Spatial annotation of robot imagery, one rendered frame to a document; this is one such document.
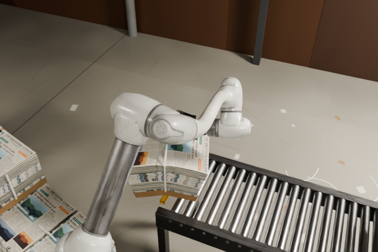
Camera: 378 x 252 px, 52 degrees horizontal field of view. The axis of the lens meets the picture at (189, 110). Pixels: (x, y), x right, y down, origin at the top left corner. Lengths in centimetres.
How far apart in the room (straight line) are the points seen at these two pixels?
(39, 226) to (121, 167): 87
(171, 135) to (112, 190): 33
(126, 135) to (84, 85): 321
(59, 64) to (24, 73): 42
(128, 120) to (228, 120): 60
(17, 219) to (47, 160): 153
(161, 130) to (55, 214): 110
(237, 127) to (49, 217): 110
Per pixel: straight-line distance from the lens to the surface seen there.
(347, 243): 225
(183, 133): 135
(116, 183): 149
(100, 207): 152
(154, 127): 132
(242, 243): 210
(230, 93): 181
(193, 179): 195
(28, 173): 230
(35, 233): 222
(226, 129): 185
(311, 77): 481
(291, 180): 241
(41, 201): 233
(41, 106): 441
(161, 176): 196
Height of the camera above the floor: 256
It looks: 39 degrees down
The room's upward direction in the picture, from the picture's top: straight up
